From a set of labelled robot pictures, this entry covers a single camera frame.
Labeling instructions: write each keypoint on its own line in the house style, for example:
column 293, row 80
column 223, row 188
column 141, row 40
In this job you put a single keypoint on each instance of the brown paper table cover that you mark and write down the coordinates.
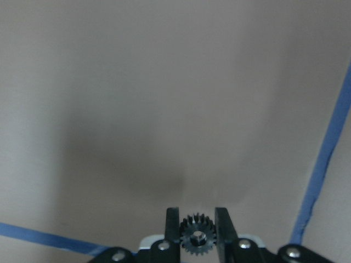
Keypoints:
column 113, row 111

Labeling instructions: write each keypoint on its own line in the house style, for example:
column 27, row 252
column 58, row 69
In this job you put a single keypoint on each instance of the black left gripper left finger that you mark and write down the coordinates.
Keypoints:
column 172, row 226

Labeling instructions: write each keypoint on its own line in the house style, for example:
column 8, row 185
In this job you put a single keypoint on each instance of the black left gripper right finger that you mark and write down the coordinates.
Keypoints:
column 225, row 230

